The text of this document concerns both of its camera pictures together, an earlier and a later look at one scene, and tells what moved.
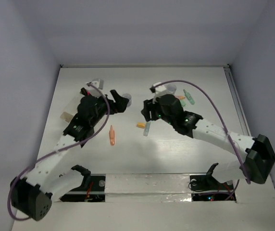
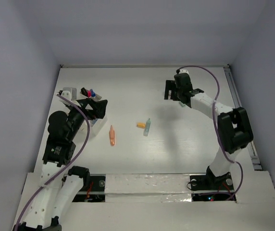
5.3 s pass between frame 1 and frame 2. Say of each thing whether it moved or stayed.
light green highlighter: stayed
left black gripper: moved
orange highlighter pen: stayed
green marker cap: stayed
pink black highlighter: stayed
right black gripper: moved
